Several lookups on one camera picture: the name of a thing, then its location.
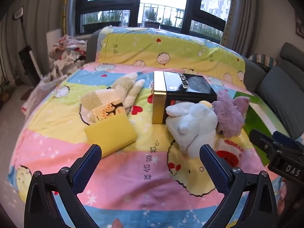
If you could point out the orange patterned tissue pack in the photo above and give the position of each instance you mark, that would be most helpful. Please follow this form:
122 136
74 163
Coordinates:
106 111

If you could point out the white plush toy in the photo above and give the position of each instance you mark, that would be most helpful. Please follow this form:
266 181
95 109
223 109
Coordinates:
194 123

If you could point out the black framed window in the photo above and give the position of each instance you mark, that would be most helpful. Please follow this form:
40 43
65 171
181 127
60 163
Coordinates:
135 2

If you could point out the grey curtain with trim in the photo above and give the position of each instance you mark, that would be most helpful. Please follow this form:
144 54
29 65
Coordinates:
239 16

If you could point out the pile of clothes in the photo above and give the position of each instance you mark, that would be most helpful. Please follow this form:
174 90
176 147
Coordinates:
67 54

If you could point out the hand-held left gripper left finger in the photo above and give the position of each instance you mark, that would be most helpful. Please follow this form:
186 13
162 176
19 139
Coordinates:
89 166

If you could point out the white board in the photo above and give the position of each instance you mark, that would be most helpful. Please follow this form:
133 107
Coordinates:
53 39

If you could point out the grey upholstered backrest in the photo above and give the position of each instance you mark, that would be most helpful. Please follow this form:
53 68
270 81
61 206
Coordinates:
92 47

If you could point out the dark floor mat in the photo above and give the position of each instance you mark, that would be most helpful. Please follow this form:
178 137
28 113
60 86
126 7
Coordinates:
27 95

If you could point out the cream and olive fluffy sock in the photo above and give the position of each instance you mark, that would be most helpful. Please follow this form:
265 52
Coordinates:
104 95
135 90

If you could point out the cartoon printed blanket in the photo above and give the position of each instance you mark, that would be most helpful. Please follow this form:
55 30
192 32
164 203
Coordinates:
133 190

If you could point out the framed wall picture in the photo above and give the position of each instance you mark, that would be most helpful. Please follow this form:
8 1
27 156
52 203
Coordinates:
300 23

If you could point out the grey sofa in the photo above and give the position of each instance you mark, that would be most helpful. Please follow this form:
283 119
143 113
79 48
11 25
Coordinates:
275 80

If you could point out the white plastic bag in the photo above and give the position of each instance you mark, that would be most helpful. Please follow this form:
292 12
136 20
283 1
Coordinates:
45 90

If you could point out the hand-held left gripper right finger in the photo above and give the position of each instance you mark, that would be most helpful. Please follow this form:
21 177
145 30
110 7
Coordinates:
211 166

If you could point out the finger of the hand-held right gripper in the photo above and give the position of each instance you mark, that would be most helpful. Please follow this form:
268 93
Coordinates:
282 161
281 135

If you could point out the black and gold box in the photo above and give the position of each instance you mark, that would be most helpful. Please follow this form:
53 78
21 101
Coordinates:
185 85

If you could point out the black balcony planter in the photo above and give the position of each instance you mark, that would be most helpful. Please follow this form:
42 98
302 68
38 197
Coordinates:
152 24
169 27
99 27

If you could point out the potted floor plant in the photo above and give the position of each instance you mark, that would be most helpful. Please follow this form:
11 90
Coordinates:
5 90

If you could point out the striped pillow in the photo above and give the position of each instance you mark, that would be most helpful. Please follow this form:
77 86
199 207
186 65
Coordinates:
262 59

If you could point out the yellow sponge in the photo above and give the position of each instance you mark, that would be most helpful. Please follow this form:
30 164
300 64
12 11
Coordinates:
111 133

